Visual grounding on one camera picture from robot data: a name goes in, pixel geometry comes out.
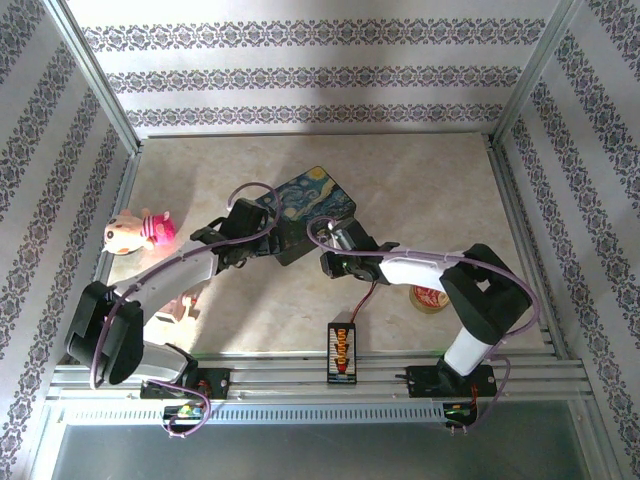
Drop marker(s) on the starry night painted box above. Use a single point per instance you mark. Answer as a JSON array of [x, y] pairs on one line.
[[320, 195]]

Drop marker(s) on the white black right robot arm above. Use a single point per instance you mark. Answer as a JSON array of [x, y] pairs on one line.
[[410, 267]]

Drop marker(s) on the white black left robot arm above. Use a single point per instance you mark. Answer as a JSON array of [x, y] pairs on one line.
[[175, 275]]

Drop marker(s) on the black power board yellow connectors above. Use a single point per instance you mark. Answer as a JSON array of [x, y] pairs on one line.
[[342, 355]]

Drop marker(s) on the small wooden toy figure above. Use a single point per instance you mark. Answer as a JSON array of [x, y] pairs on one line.
[[181, 307]]

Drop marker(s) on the pink cream hamster plush toy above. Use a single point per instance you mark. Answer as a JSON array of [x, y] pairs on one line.
[[125, 232]]

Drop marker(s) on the small right connector board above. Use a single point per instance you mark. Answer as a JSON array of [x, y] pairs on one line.
[[457, 411]]

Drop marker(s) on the small connector board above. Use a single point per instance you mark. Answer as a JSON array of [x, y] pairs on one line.
[[184, 411], [457, 411]]

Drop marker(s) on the small left connector board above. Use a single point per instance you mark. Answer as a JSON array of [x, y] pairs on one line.
[[184, 411]]

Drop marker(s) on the grey metal panel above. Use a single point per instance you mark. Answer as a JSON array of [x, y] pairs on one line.
[[320, 452]]

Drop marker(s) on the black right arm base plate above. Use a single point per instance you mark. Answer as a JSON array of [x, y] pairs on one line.
[[420, 382]]

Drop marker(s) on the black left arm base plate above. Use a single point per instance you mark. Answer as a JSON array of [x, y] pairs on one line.
[[217, 384]]

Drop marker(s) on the aluminium frame post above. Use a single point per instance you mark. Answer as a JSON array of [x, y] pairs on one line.
[[95, 75], [535, 75]]

